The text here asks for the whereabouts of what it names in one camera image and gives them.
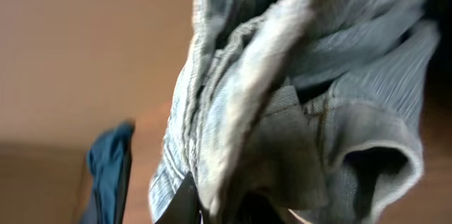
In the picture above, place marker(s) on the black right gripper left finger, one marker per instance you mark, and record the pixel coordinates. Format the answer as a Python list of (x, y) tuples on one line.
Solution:
[(184, 208)]

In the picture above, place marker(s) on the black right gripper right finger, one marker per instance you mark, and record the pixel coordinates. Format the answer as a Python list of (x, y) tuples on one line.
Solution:
[(256, 209)]

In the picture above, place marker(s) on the light blue denim shorts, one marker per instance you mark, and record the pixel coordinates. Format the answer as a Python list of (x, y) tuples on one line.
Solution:
[(313, 104)]

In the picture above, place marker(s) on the blue shirt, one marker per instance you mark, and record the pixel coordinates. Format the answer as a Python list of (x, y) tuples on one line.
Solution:
[(109, 163)]

